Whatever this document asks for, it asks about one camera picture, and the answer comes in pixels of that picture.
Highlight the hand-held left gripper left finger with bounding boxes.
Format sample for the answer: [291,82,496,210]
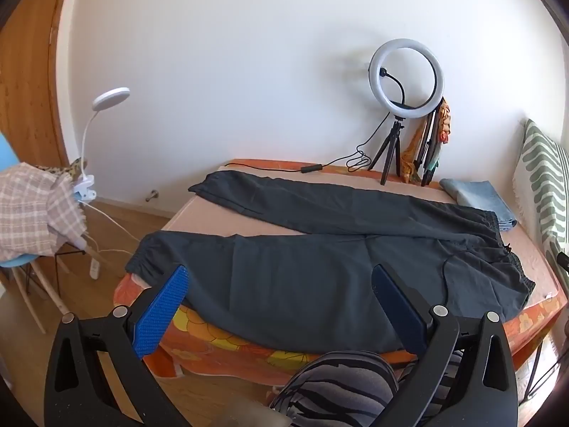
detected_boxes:
[43,264,190,427]

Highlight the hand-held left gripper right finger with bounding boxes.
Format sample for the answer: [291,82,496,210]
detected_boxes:
[371,263,519,427]

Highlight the dark grey pants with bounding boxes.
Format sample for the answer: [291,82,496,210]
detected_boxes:
[124,170,536,354]

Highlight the person's striped clothing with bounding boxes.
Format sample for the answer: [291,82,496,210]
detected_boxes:
[269,350,465,427]

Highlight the folded blue jeans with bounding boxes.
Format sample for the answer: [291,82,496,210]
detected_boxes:
[439,179,517,232]

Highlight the checked beige cloth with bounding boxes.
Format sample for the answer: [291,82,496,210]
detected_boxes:
[0,162,87,262]

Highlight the folded grey black tripod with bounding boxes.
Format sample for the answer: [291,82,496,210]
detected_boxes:
[413,107,443,188]

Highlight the small black tripod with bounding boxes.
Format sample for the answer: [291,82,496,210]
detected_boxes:
[368,116,406,186]

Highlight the leopard print cloth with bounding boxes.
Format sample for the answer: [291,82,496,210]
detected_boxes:
[36,157,83,181]

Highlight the orange patterned scarf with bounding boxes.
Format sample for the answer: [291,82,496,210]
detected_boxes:
[401,100,452,183]

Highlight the light blue chair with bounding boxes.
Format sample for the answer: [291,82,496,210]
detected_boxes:
[0,133,87,334]

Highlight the white clip desk lamp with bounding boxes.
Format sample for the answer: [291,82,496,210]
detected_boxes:
[71,86,131,201]

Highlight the wooden door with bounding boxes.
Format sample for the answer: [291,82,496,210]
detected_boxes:
[0,0,74,170]

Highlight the white lamp cable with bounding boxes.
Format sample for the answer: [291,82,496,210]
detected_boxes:
[79,199,145,259]

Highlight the black ring light cable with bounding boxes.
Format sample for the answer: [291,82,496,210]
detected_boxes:
[223,113,392,174]

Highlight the white ring light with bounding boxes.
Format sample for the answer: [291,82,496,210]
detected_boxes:
[369,38,445,121]

